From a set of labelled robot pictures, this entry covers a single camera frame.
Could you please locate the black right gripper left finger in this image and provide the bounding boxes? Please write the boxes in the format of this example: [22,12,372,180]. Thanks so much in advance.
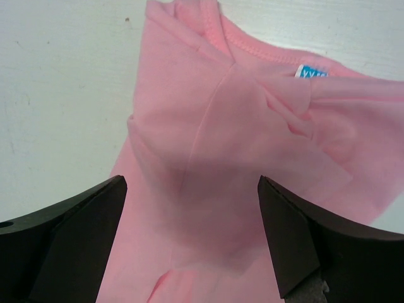
[1,175,127,303]

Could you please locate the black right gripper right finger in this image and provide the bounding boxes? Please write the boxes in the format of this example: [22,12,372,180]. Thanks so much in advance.
[258,177,403,302]

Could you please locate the pink t shirt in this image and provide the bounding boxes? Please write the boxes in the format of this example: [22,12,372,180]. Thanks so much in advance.
[97,1,403,302]

